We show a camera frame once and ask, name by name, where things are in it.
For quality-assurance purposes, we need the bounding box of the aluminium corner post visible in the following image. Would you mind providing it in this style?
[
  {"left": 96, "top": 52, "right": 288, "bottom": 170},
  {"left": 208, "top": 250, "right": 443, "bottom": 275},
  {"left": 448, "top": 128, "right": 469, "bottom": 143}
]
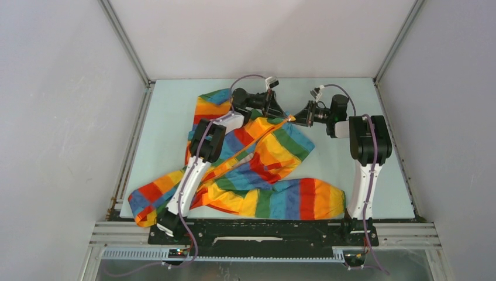
[
  {"left": 98, "top": 0, "right": 151, "bottom": 88},
  {"left": 374, "top": 0, "right": 427, "bottom": 86}
]

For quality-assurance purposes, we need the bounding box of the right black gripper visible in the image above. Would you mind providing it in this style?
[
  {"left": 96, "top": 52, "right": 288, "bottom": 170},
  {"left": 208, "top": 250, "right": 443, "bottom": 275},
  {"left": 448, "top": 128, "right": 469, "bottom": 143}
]
[{"left": 287, "top": 100, "right": 333, "bottom": 127}]

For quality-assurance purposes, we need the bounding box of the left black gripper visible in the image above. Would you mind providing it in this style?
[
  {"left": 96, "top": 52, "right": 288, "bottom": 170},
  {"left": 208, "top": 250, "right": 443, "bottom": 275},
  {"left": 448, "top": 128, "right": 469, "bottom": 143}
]
[{"left": 244, "top": 88, "right": 286, "bottom": 119}]

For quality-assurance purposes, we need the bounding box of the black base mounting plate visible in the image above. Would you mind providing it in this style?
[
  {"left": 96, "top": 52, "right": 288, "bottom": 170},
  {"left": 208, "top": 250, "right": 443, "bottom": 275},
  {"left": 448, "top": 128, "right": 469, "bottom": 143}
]
[{"left": 148, "top": 218, "right": 379, "bottom": 258}]

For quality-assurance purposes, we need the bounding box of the right aluminium corner post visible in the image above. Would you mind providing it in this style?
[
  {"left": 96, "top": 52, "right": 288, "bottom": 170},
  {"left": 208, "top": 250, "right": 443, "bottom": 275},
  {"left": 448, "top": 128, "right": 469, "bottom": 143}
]
[{"left": 374, "top": 0, "right": 427, "bottom": 86}]

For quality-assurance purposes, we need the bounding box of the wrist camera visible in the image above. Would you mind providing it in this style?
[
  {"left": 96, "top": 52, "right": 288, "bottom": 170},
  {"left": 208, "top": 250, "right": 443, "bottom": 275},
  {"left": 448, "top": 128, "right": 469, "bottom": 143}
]
[
  {"left": 310, "top": 85, "right": 325, "bottom": 103},
  {"left": 265, "top": 76, "right": 279, "bottom": 91}
]

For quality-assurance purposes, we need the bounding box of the left aluminium corner post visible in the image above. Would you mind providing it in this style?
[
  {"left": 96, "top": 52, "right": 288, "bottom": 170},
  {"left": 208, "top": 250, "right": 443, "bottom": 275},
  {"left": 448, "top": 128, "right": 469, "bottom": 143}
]
[{"left": 98, "top": 0, "right": 151, "bottom": 88}]

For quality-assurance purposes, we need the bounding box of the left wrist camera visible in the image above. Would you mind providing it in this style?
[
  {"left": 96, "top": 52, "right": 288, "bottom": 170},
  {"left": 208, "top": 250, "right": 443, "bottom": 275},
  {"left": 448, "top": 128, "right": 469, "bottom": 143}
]
[{"left": 265, "top": 76, "right": 279, "bottom": 91}]

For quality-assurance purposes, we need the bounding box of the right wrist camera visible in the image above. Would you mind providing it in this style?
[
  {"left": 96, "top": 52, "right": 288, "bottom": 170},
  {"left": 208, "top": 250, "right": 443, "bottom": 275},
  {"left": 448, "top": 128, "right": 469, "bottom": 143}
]
[{"left": 310, "top": 85, "right": 325, "bottom": 103}]

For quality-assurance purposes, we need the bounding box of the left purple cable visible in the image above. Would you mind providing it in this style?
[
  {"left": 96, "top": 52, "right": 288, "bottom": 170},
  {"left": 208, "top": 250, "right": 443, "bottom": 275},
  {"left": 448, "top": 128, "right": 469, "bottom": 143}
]
[{"left": 102, "top": 74, "right": 268, "bottom": 279}]

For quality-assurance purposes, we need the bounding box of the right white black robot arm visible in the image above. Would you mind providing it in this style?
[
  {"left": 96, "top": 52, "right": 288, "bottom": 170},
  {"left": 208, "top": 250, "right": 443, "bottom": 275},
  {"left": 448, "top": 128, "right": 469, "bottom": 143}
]
[{"left": 293, "top": 94, "right": 393, "bottom": 245}]

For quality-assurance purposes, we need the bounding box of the aluminium front frame rail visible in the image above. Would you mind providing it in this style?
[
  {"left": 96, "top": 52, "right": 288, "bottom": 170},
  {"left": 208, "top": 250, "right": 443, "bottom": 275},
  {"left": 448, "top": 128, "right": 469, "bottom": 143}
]
[{"left": 89, "top": 219, "right": 442, "bottom": 249}]

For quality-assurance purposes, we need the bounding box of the white cable duct strip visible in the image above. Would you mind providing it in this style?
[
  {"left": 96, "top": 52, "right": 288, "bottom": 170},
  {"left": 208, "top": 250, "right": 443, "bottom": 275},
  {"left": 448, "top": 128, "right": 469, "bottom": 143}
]
[{"left": 101, "top": 247, "right": 345, "bottom": 263}]

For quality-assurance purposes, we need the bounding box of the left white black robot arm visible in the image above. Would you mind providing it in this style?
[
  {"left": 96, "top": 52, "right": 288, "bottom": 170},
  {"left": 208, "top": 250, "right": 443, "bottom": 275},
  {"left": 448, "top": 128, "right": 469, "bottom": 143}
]
[{"left": 156, "top": 84, "right": 294, "bottom": 244}]

